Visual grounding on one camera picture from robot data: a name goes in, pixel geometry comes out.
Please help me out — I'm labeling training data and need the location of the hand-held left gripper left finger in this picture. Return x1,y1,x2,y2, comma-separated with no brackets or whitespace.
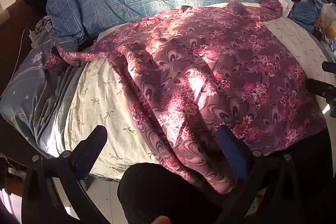
21,125,111,224

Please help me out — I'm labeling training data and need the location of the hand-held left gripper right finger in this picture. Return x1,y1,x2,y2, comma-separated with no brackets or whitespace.
215,126,305,224

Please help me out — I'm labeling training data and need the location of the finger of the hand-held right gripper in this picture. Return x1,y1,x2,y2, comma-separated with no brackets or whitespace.
306,78,336,99
322,61,336,73

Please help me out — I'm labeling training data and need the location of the purple floral shirt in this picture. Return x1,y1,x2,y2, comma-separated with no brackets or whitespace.
43,0,327,194

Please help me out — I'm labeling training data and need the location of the yellow plastic bag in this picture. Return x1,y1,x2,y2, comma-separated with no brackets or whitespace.
316,2,336,51

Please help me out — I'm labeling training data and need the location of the cream leaf-print bedsheet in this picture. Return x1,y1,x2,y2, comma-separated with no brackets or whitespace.
64,2,334,181

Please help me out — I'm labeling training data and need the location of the blue crumpled cloth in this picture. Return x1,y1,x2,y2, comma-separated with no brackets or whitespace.
290,0,328,33

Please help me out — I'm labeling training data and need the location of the person's black trouser leg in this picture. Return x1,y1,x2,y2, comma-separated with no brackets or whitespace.
117,163,237,224

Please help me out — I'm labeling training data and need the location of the grey star-print pillow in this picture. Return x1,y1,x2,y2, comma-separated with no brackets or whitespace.
0,38,87,159

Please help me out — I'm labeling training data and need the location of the grey crumpled cloth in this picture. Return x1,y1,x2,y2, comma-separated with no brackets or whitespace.
35,15,54,35

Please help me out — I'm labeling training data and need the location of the white charger with cable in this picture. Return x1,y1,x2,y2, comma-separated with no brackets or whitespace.
18,28,49,62

